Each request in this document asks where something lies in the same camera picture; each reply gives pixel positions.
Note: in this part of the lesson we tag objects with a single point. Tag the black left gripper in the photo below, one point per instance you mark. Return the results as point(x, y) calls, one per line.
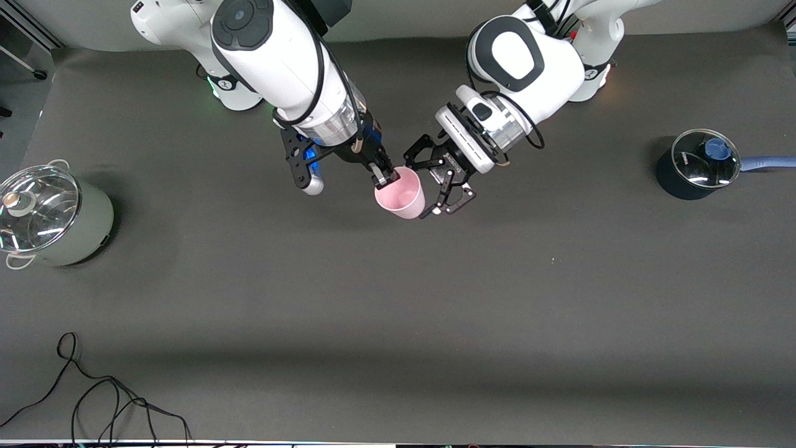
point(452, 161)

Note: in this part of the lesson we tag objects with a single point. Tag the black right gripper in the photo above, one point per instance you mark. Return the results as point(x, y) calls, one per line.
point(361, 151)

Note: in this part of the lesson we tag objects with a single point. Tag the pink plastic cup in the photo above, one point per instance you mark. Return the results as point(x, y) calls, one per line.
point(404, 196)

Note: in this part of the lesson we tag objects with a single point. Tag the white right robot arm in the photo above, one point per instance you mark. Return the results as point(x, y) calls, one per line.
point(273, 56)

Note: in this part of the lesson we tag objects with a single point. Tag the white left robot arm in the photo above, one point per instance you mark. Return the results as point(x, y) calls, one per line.
point(547, 68)

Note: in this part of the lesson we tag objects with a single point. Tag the dark grey table cloth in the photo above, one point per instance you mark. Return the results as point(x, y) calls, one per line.
point(398, 311)

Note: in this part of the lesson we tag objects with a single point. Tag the dark blue saucepan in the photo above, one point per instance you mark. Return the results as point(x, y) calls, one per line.
point(675, 183)

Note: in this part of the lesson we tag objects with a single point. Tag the glass lid with blue knob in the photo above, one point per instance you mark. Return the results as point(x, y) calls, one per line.
point(693, 162)

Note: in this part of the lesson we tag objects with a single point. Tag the pale green cooking pot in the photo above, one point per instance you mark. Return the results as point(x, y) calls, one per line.
point(84, 230)

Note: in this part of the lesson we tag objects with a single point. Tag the glass lid with beige knob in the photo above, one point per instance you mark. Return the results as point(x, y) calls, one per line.
point(43, 211)

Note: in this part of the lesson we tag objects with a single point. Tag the stand leg with black caster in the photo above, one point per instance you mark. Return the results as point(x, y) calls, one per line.
point(40, 74)

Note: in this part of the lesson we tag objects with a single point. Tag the dark metal frame rail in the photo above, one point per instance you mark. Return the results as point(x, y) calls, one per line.
point(43, 36)

